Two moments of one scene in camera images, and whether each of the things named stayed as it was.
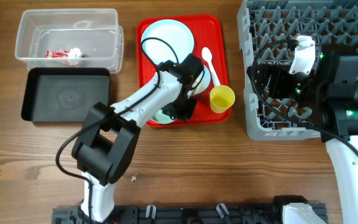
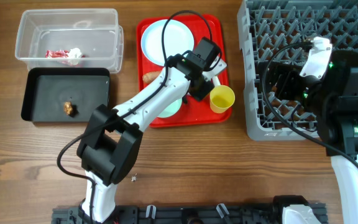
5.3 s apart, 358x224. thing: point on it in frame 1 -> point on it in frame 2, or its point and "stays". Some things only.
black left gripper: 184,114 -> 199,94
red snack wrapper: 56,53 stays
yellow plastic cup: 221,98 stays
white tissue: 74,53 stays
